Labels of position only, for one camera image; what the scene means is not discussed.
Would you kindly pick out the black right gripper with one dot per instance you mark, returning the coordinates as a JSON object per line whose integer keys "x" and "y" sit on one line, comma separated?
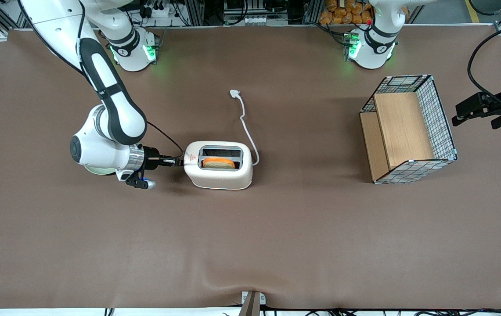
{"x": 151, "y": 158}

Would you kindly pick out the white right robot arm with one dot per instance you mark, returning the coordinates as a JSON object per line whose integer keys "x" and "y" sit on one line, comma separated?
{"x": 118, "y": 114}

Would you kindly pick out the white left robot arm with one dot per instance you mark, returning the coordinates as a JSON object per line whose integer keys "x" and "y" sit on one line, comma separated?
{"x": 375, "y": 44}

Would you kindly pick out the white toaster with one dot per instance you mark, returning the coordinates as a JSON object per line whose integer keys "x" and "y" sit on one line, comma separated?
{"x": 219, "y": 177}

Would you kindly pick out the bread slice with orange crust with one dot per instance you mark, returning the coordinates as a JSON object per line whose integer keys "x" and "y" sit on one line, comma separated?
{"x": 218, "y": 163}

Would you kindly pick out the pale green plate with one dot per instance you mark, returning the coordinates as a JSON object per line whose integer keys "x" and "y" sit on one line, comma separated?
{"x": 101, "y": 171}

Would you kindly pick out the brown table mat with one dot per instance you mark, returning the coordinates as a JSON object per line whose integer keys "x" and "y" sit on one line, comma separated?
{"x": 250, "y": 237}

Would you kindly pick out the small green-lit control box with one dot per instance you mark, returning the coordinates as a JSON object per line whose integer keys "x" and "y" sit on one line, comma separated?
{"x": 350, "y": 44}

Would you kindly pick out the white power strip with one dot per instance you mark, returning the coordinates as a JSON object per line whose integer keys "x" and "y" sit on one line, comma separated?
{"x": 157, "y": 11}

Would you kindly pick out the bag of bread rolls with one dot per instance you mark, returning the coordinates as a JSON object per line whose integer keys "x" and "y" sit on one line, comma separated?
{"x": 342, "y": 12}

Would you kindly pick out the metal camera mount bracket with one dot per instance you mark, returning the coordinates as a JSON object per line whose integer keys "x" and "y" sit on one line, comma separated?
{"x": 251, "y": 303}

